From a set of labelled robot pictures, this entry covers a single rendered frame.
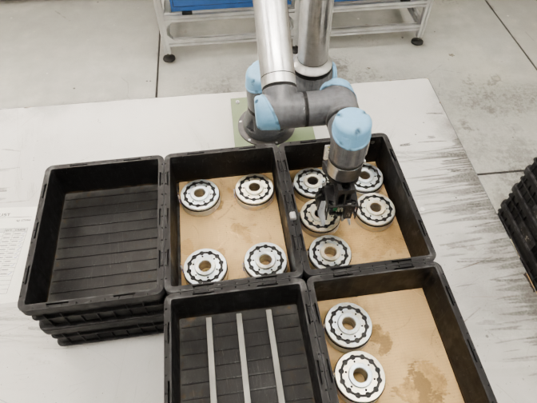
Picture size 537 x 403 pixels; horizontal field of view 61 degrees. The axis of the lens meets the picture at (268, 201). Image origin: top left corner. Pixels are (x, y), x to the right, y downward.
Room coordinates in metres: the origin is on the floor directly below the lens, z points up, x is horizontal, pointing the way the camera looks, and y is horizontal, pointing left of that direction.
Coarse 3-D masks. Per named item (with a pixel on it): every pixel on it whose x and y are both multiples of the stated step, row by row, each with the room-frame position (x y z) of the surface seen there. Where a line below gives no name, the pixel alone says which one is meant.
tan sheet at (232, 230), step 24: (192, 216) 0.68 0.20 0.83; (216, 216) 0.68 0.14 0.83; (240, 216) 0.68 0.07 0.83; (264, 216) 0.68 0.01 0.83; (192, 240) 0.60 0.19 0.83; (216, 240) 0.60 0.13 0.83; (240, 240) 0.60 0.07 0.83; (264, 240) 0.60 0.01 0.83; (240, 264) 0.53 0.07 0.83; (264, 264) 0.53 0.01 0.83; (288, 264) 0.53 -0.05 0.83
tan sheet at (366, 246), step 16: (384, 192) 0.76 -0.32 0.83; (352, 224) 0.65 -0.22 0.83; (304, 240) 0.60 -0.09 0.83; (352, 240) 0.60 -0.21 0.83; (368, 240) 0.60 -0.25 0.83; (384, 240) 0.60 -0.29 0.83; (400, 240) 0.60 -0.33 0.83; (352, 256) 0.56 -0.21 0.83; (368, 256) 0.56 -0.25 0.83; (384, 256) 0.56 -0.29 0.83; (400, 256) 0.56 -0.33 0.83
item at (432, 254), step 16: (288, 144) 0.84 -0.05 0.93; (304, 144) 0.84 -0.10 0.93; (288, 176) 0.73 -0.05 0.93; (400, 176) 0.73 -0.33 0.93; (288, 192) 0.68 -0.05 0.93; (416, 208) 0.63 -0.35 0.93; (304, 256) 0.50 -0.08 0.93; (432, 256) 0.50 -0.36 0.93; (304, 272) 0.46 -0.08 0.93; (320, 272) 0.46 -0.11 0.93; (336, 272) 0.46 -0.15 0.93
